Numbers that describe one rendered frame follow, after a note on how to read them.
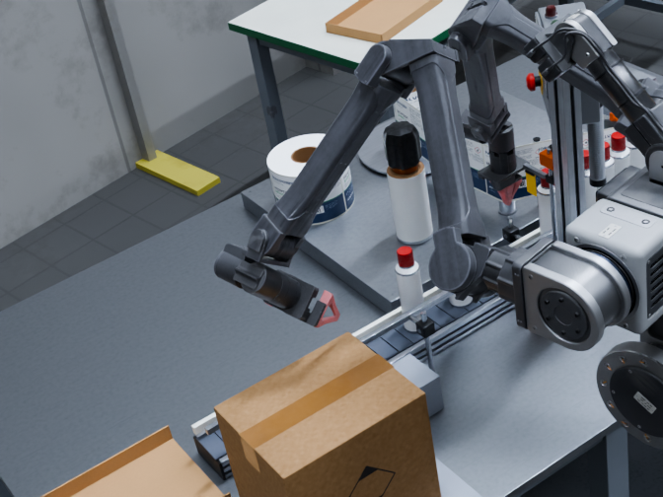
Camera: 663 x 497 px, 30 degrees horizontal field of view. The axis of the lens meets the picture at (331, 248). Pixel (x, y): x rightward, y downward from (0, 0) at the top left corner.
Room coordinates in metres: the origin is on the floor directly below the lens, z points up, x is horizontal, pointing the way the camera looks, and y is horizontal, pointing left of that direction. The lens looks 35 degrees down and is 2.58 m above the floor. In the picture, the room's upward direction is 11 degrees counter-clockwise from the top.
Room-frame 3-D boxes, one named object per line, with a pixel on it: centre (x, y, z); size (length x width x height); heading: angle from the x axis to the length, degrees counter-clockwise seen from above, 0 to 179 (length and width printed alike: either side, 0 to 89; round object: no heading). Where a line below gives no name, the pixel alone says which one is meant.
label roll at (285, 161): (2.67, 0.02, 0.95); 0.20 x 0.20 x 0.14
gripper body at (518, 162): (2.30, -0.41, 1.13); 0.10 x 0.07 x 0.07; 119
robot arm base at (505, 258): (1.47, -0.27, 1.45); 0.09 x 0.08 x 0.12; 129
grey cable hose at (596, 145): (2.22, -0.59, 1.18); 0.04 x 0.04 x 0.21
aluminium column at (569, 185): (2.13, -0.51, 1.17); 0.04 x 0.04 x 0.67; 28
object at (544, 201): (2.29, -0.50, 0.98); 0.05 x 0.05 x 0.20
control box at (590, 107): (2.21, -0.54, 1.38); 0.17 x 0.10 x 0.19; 173
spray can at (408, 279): (2.10, -0.15, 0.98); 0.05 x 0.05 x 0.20
